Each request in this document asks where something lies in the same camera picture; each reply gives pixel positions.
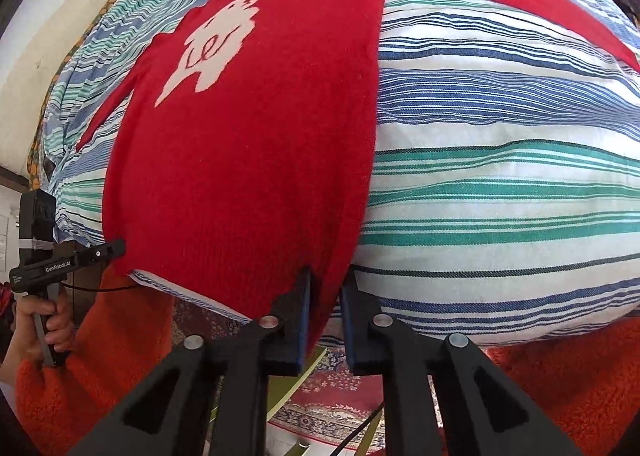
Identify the red sweater with white rabbit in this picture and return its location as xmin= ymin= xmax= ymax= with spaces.
xmin=80 ymin=0 xmax=639 ymax=335

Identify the person's left forearm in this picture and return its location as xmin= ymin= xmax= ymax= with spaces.
xmin=1 ymin=333 xmax=32 ymax=387

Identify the person's left hand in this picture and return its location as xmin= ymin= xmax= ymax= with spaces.
xmin=11 ymin=289 xmax=75 ymax=361

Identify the orange red fleece blanket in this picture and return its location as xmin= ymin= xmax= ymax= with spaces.
xmin=15 ymin=267 xmax=174 ymax=455

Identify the patterned oriental rug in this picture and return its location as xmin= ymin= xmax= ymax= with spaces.
xmin=172 ymin=299 xmax=386 ymax=455

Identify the blue green striped bedspread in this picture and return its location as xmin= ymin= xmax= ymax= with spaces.
xmin=40 ymin=0 xmax=639 ymax=346

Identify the cream padded headboard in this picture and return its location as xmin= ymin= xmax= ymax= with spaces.
xmin=0 ymin=0 xmax=107 ymax=175

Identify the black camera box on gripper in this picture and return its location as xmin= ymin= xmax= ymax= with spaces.
xmin=18 ymin=189 xmax=56 ymax=265

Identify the black cable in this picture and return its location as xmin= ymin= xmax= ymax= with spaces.
xmin=60 ymin=279 xmax=141 ymax=295

